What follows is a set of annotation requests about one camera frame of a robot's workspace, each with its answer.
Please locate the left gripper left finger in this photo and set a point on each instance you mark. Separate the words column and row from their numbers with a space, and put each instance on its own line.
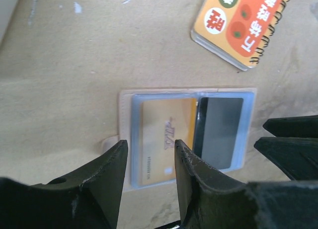
column 86, row 198

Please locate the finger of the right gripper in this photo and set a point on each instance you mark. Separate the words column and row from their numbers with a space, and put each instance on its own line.
column 297, row 158
column 298, row 127

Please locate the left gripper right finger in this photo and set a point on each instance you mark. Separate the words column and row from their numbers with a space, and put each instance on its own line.
column 209, row 199

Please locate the silver grey credit card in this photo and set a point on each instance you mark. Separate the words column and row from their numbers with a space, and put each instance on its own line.
column 216, row 130

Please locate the orange spiral notebook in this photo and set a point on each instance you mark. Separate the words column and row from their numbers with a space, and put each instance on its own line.
column 237, row 31

